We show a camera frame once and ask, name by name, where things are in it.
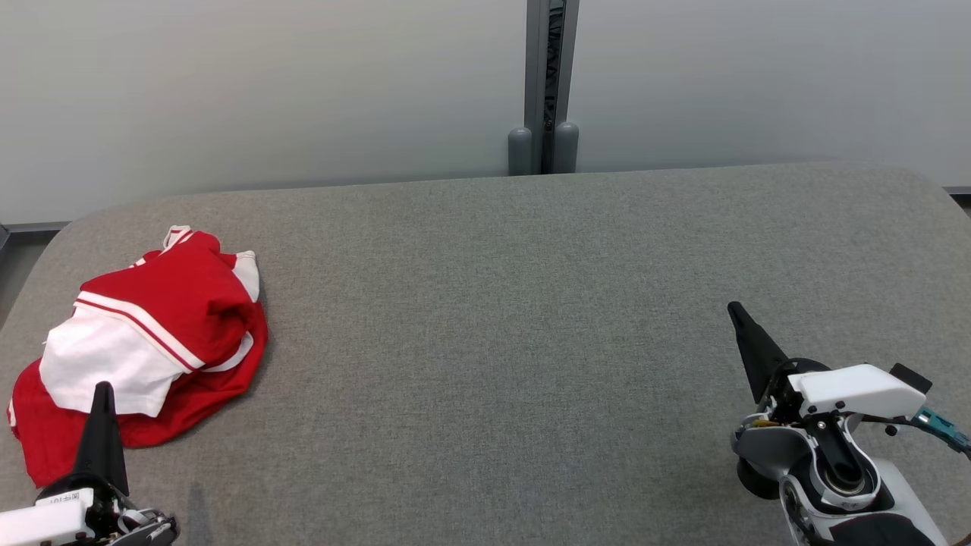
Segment right black cable teal plug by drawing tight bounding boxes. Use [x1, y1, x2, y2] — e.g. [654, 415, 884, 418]
[861, 406, 971, 460]

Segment grey cylindrical post foot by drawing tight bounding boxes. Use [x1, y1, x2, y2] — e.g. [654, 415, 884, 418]
[552, 121, 580, 174]

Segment red white-striped shorts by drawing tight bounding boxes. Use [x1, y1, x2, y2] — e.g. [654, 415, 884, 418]
[8, 303, 269, 488]

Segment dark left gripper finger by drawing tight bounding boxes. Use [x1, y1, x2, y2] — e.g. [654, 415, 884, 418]
[74, 381, 130, 495]

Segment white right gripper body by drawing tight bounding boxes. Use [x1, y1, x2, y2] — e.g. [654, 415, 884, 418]
[761, 358, 928, 425]

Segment grey metal partition post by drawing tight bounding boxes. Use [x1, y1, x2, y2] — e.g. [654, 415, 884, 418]
[523, 0, 581, 175]

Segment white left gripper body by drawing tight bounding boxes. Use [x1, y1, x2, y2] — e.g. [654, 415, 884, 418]
[0, 475, 130, 546]

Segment grey wall post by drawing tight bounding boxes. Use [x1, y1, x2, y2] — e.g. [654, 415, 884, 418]
[507, 127, 533, 177]

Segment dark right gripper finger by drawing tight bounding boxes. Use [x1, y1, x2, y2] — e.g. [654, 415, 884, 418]
[727, 302, 790, 404]

